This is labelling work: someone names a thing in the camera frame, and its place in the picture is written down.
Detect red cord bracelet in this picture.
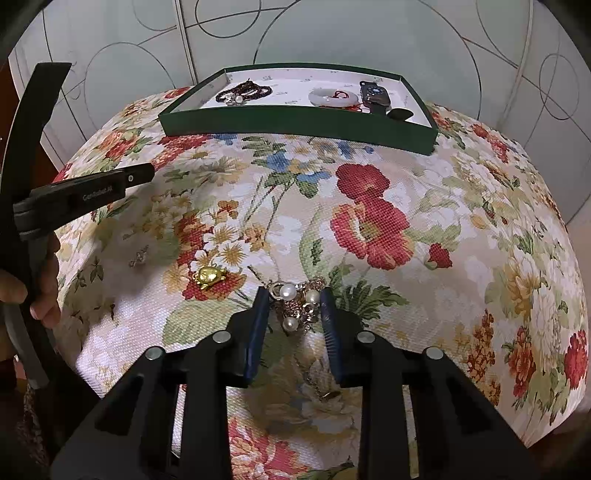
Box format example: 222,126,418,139
330,89,370,114

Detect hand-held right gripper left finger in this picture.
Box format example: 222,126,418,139
51,286,271,480

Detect person's left hand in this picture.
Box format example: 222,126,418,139
0,235,62,361

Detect white jade bangle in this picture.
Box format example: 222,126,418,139
308,87,358,108

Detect dark wooden bead bracelet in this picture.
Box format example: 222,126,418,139
216,79,273,106

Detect pearl gold chain necklace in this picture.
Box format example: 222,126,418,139
268,277,345,402

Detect black smartwatch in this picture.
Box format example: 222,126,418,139
359,80,411,121

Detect green shallow box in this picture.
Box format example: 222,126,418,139
158,65,438,155

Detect floral tablecloth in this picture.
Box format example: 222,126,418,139
51,85,589,480

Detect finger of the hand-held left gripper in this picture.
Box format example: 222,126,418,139
13,162,156,241
9,62,72,199

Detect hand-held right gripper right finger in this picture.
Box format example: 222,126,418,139
321,287,546,480

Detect frosted glass wardrobe doors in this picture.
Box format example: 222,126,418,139
9,0,591,222

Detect gold turtle figurine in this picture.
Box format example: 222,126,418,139
193,264,228,291

